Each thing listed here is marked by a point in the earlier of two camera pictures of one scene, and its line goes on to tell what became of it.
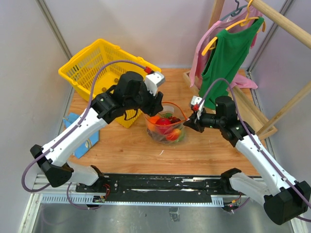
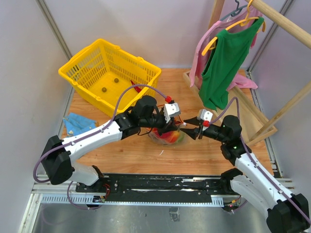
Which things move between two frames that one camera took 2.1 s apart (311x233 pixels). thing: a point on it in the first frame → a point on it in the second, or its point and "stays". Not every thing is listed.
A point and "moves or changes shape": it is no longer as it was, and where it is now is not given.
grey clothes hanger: (236, 12) stays
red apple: (164, 124) moves or changes shape
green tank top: (229, 52) stays
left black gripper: (155, 106) → (167, 127)
